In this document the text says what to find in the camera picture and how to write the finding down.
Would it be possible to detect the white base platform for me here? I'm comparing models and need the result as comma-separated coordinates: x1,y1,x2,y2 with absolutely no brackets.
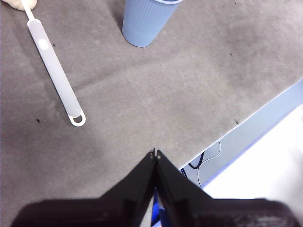
202,104,303,201

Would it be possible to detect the thin black cable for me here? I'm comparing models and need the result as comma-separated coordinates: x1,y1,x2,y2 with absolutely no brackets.
197,140,222,187

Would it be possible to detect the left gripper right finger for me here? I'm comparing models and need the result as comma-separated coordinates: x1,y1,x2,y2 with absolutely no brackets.
155,149,302,227

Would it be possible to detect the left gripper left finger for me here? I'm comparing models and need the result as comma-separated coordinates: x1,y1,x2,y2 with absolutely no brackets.
10,148,157,227

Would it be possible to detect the grey-handled sponge cup brush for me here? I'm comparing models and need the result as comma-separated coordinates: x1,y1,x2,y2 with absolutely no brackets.
0,0,86,127

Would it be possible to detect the thick black cable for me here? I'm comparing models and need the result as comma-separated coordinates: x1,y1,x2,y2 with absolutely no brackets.
188,151,205,170

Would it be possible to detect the blue ribbed plastic cup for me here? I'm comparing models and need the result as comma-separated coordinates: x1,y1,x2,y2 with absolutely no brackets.
122,0,184,48

